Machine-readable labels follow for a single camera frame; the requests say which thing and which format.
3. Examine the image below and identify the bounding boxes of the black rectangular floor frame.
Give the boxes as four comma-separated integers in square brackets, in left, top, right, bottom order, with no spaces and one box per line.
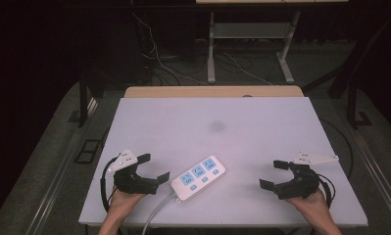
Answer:
[73,139,103,165]

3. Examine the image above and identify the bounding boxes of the black floor cable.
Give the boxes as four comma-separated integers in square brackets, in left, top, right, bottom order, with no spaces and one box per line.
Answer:
[318,117,355,171]

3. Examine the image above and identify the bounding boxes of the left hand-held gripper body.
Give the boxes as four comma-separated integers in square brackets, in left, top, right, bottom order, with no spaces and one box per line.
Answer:
[107,149,160,196]

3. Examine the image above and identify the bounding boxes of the grey power strip cable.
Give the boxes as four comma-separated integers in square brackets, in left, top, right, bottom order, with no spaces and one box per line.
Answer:
[140,192,178,235]

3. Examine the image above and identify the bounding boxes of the black metal stand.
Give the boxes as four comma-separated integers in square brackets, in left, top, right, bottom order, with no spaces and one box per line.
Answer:
[326,74,373,130]

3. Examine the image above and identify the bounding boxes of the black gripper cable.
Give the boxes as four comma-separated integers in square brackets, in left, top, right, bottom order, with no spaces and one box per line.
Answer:
[316,173,337,210]
[99,158,120,213]

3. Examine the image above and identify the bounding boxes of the white metal desk frame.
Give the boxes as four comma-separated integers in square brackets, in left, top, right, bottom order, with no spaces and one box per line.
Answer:
[206,10,303,85]

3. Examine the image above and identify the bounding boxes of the white power strip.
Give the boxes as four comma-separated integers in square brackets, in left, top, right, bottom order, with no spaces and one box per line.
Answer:
[170,155,227,203]

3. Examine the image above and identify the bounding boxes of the aluminium floor rail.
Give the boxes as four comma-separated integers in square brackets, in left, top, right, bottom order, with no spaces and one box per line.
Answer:
[352,128,391,224]
[25,97,100,235]

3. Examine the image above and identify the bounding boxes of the white table board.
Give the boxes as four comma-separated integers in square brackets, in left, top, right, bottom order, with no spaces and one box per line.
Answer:
[78,96,369,228]

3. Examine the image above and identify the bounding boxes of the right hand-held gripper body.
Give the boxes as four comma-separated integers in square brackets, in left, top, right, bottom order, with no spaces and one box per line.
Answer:
[274,150,340,201]

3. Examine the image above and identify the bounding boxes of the person's left hand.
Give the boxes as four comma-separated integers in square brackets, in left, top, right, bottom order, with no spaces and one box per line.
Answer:
[108,187,146,215]

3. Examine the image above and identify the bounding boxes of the white floor cable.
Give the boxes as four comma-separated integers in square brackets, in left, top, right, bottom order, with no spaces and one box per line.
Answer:
[130,11,211,86]

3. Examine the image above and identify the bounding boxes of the wooden table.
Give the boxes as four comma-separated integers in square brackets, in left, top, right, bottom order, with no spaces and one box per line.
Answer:
[78,85,369,235]

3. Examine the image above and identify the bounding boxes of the person's right hand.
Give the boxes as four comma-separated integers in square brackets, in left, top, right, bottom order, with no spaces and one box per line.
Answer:
[285,188,332,223]

